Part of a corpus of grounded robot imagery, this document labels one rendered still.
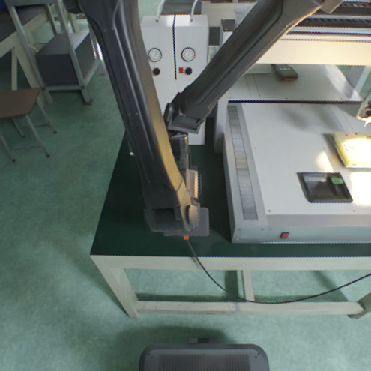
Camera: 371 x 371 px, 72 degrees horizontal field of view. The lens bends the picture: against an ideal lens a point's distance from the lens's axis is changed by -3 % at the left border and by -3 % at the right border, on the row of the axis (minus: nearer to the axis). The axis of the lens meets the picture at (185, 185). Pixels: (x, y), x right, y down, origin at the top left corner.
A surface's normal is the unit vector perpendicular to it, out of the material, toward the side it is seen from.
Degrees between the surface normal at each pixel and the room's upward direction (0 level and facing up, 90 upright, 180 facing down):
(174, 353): 0
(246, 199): 0
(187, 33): 90
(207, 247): 0
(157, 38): 90
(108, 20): 73
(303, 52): 90
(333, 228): 90
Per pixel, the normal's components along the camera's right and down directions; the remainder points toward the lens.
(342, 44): -0.03, 0.75
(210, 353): -0.02, -0.66
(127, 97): -0.24, 0.51
